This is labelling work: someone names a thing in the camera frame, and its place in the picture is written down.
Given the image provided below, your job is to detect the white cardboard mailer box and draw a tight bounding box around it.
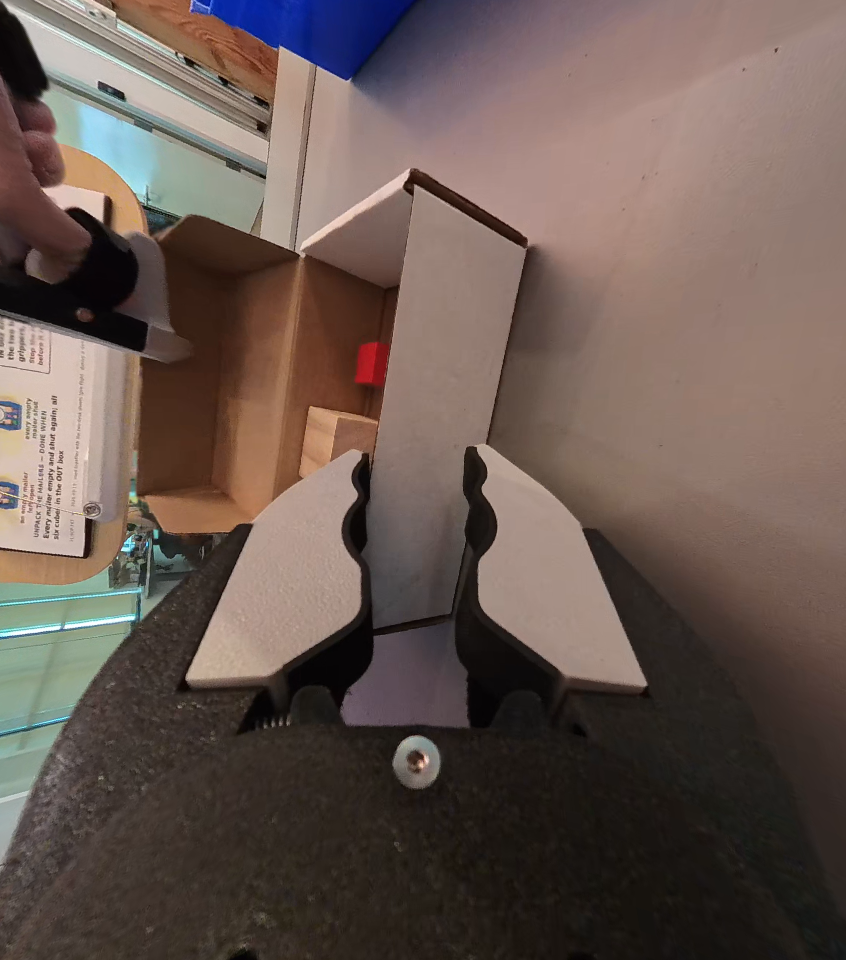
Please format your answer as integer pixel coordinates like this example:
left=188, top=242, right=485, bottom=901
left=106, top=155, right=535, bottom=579
left=136, top=168, right=529, bottom=631

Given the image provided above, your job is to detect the printed instruction sheet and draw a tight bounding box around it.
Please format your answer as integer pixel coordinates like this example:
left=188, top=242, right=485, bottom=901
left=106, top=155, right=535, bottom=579
left=0, top=186, right=112, bottom=560

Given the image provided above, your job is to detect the blue plastic bin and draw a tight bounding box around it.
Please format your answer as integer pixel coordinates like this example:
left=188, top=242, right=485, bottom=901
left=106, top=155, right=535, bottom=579
left=190, top=0, right=420, bottom=80

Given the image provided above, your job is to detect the aluminium rail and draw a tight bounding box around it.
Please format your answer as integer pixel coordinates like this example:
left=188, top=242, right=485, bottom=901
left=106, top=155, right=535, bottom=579
left=3, top=0, right=274, bottom=181

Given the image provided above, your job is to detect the plain wooden cube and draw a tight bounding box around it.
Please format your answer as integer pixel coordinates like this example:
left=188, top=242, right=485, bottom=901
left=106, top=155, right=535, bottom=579
left=299, top=406, right=380, bottom=481

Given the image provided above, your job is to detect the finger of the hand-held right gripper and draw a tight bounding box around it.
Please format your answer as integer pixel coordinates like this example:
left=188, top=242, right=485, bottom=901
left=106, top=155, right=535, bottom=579
left=123, top=231, right=194, bottom=366

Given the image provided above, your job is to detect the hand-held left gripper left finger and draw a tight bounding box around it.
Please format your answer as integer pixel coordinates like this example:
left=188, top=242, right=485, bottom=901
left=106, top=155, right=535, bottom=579
left=184, top=448, right=376, bottom=706

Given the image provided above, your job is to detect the wooden beam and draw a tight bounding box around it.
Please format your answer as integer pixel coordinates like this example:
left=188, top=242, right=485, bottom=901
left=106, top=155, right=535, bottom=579
left=111, top=0, right=279, bottom=102

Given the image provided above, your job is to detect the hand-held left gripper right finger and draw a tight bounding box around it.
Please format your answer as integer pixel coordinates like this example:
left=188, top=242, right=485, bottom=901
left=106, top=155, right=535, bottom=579
left=455, top=444, right=649, bottom=723

